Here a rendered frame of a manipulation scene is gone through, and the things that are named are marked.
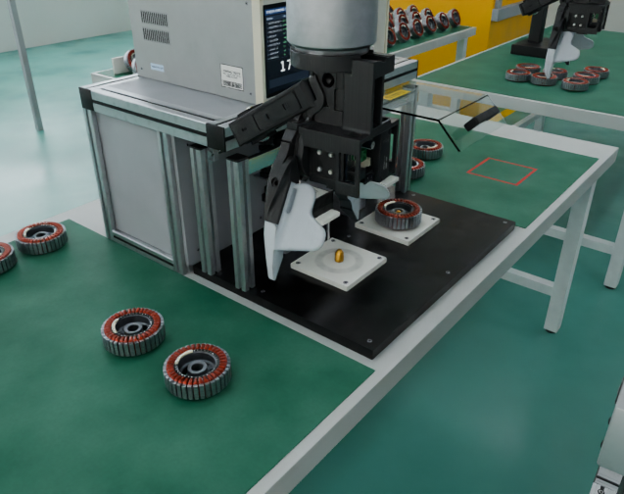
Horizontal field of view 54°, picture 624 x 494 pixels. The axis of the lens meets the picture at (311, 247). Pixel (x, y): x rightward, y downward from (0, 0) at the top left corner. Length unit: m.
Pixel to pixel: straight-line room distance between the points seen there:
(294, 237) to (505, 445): 1.60
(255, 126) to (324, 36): 0.13
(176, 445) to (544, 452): 1.35
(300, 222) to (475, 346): 1.92
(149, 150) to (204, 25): 0.27
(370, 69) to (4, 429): 0.81
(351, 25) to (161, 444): 0.69
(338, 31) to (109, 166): 1.02
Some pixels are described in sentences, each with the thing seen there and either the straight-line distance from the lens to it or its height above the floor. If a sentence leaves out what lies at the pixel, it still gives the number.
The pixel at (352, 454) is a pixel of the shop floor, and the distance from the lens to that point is 1.96.
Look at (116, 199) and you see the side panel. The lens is 1.49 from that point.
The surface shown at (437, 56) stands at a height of 0.42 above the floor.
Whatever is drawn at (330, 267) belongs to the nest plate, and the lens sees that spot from 1.31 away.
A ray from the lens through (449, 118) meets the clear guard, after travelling 1.36.
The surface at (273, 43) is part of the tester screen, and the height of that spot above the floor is 1.23.
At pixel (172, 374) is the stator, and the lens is 1.05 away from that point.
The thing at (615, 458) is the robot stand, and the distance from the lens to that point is 0.79.
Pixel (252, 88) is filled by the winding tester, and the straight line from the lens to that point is 1.22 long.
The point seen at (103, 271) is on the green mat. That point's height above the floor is 0.75.
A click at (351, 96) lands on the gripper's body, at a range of 0.52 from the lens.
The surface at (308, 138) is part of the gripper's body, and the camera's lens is 0.53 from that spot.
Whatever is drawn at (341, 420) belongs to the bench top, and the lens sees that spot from 1.01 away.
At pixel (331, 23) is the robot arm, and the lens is 0.50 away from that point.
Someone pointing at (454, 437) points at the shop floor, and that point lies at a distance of 2.05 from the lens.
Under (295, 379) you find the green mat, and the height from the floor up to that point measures 0.75.
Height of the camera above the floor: 1.46
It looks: 29 degrees down
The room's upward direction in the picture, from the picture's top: straight up
